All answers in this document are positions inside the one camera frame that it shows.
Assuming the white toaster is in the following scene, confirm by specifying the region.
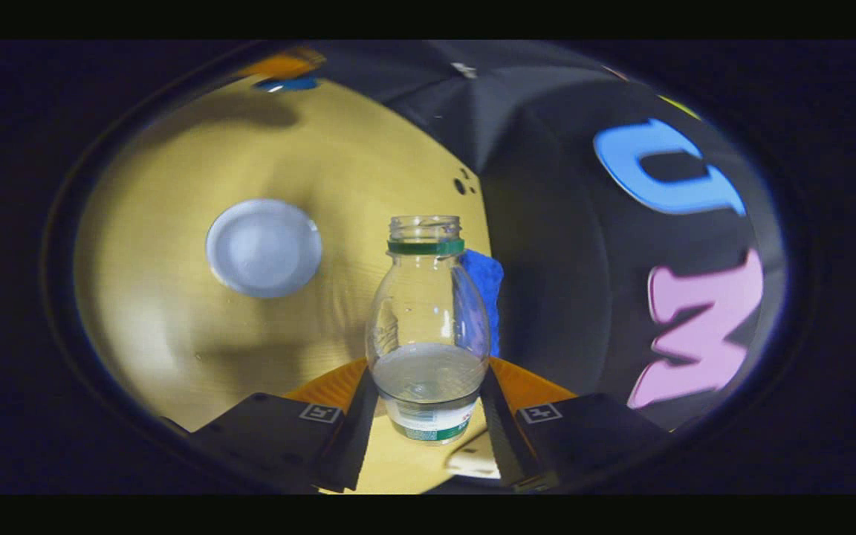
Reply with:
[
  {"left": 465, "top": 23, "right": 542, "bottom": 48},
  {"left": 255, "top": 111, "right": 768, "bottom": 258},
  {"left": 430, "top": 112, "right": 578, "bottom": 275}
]
[{"left": 445, "top": 429, "right": 502, "bottom": 480}]

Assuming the blue folded towel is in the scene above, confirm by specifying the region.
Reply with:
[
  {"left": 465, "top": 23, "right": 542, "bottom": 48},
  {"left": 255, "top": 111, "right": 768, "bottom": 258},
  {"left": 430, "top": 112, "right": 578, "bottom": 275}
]
[{"left": 460, "top": 249, "right": 505, "bottom": 357}]

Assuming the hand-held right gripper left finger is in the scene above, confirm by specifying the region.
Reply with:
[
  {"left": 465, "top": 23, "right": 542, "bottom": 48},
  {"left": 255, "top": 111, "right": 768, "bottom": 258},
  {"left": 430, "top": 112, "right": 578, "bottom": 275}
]
[{"left": 187, "top": 357, "right": 380, "bottom": 494}]

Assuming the clear plastic water bottle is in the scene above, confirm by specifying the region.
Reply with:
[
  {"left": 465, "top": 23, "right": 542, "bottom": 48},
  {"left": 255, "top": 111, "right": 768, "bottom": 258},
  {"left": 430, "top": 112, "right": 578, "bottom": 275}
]
[{"left": 366, "top": 215, "right": 491, "bottom": 445}]

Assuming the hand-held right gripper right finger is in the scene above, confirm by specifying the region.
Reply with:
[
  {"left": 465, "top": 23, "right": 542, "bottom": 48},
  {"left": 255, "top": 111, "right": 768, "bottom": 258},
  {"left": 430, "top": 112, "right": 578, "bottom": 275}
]
[{"left": 479, "top": 355, "right": 672, "bottom": 493}]

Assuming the black backdrop cloth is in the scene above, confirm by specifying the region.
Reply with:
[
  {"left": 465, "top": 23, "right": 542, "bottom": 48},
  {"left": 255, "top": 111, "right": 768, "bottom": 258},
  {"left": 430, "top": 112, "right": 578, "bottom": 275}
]
[{"left": 309, "top": 41, "right": 789, "bottom": 432}]

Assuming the teal teacup lid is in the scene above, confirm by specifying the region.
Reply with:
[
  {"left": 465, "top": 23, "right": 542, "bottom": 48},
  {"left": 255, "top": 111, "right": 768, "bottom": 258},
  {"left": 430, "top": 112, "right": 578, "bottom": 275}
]
[{"left": 253, "top": 74, "right": 321, "bottom": 94}]

